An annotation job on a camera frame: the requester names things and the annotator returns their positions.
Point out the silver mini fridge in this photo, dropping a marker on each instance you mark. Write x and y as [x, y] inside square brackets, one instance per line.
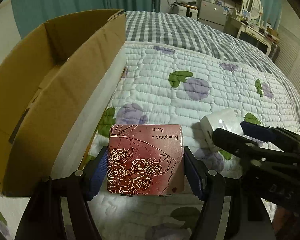
[212, 15]

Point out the white floral quilted mat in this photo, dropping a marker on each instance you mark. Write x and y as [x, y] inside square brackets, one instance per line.
[163, 85]

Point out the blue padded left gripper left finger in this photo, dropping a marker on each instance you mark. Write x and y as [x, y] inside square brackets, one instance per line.
[43, 218]

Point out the white dressing table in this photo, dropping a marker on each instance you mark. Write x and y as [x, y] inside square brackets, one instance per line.
[237, 27]

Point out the white louvered wardrobe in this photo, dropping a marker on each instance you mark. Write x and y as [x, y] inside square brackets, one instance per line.
[289, 57]

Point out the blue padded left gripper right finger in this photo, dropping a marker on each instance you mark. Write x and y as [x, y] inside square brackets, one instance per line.
[248, 218]

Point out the oval vanity mirror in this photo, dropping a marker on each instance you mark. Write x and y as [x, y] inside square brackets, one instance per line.
[254, 7]

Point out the grey checkered bed cover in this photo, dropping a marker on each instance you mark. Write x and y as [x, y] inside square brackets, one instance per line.
[183, 32]

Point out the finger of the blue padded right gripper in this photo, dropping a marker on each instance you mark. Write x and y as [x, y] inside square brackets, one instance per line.
[282, 138]
[252, 148]

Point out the white power adapter cube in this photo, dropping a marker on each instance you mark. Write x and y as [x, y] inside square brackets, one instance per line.
[226, 119]

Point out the brown cardboard box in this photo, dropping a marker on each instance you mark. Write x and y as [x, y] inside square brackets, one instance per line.
[54, 87]

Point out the red rose tin box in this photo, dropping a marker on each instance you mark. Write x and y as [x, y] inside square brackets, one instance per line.
[145, 160]

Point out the person's right hand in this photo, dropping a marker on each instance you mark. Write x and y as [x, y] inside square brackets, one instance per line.
[286, 224]

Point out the dark suitcase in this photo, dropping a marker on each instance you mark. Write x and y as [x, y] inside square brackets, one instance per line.
[274, 52]

